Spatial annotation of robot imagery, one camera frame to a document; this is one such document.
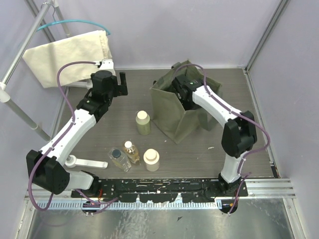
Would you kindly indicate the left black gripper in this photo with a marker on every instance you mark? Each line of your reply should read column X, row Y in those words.
column 120, row 88

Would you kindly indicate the olive green canvas bag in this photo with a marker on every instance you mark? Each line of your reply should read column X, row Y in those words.
column 169, row 115

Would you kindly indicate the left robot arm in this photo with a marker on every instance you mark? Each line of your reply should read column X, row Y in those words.
column 46, row 166

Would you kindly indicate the amber bottle with white cap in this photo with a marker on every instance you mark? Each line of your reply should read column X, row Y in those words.
column 132, row 152

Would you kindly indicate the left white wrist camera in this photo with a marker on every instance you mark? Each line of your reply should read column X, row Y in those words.
column 107, row 64

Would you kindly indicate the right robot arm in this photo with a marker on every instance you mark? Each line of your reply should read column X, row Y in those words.
column 239, row 132

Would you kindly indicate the green bottle with beige cap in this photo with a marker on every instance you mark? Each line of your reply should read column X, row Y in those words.
column 143, row 123

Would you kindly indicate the white metal clothes rack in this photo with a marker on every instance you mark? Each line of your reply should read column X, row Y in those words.
column 44, row 106

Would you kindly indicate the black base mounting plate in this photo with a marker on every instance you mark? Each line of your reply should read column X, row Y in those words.
column 195, row 190

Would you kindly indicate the cream canvas cloth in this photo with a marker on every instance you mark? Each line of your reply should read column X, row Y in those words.
column 45, row 60

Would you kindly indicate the clear bottle with dark cap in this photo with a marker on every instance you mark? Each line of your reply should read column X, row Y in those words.
column 120, row 159

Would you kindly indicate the cream bottle with beige cap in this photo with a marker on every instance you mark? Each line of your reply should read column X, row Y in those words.
column 151, row 158

